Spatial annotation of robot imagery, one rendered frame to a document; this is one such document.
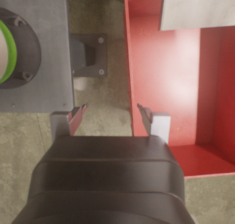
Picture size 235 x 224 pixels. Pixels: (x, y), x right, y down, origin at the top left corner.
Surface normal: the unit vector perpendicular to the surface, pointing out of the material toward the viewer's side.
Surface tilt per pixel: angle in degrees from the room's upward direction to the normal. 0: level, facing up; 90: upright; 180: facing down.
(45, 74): 0
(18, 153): 0
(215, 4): 30
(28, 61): 70
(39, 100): 0
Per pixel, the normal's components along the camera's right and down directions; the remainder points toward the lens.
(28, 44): 0.93, -0.03
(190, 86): 0.00, 0.28
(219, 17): 0.04, 0.72
